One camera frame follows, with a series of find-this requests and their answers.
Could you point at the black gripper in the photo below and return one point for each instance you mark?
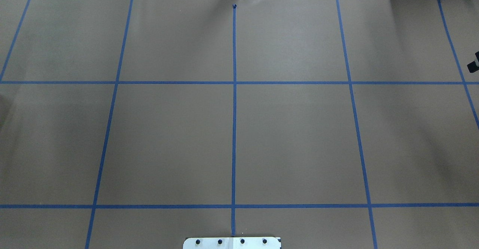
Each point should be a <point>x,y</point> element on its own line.
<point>473,66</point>

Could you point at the brown paper table mat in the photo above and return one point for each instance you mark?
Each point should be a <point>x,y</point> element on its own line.
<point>337,124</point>

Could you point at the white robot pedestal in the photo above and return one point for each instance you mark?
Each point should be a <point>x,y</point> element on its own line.
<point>232,243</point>

